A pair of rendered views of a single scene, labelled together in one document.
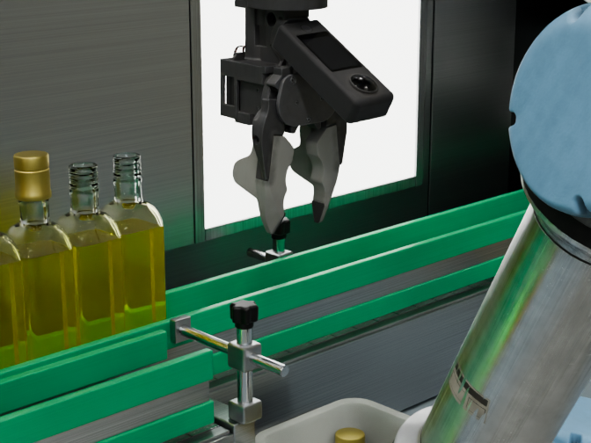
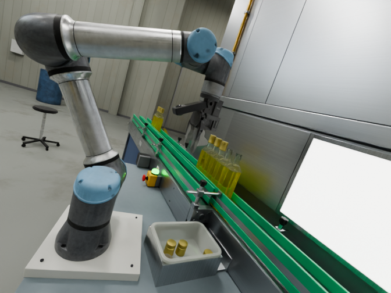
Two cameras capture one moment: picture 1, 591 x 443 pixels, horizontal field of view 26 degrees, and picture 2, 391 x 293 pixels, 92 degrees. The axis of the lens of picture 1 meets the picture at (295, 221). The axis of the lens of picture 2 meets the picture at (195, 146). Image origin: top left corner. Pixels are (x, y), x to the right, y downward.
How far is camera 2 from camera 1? 1.47 m
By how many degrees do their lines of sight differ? 99
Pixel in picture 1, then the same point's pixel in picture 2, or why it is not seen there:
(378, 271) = (277, 253)
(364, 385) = (247, 278)
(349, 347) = (248, 256)
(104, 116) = (267, 159)
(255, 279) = (260, 221)
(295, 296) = (246, 221)
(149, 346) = (210, 187)
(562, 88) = not seen: hidden behind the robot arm
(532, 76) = not seen: hidden behind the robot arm
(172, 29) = (296, 148)
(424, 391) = not seen: outside the picture
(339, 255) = (294, 252)
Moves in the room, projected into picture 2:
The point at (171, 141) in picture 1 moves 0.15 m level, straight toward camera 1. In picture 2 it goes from (281, 178) to (245, 165)
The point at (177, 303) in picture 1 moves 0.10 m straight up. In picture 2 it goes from (240, 203) to (249, 182)
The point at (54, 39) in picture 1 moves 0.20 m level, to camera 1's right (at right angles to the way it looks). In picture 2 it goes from (265, 136) to (270, 139)
